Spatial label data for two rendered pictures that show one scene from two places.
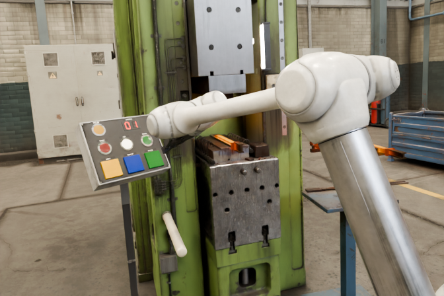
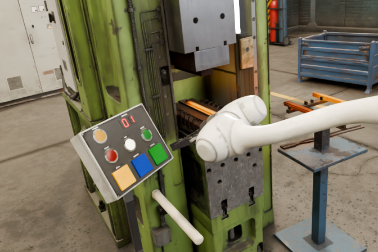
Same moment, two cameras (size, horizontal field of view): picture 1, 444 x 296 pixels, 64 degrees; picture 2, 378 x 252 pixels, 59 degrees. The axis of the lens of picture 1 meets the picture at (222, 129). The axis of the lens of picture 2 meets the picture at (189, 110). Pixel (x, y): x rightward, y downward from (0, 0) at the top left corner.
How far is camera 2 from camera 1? 0.58 m
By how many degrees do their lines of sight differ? 16
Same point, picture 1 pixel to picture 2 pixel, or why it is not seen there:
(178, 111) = (236, 135)
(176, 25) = not seen: outside the picture
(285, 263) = not seen: hidden behind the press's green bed
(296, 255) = (266, 200)
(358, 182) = not seen: outside the picture
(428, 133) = (333, 55)
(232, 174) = not seen: hidden behind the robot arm
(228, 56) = (212, 28)
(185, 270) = (176, 237)
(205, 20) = not seen: outside the picture
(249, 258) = (238, 219)
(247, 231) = (237, 196)
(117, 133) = (117, 134)
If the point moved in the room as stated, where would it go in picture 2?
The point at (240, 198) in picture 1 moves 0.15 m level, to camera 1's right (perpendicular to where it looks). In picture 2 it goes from (230, 169) to (256, 162)
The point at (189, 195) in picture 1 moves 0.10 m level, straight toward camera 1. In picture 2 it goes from (175, 170) to (181, 179)
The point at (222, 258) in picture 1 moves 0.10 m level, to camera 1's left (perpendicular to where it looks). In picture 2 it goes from (216, 224) to (199, 229)
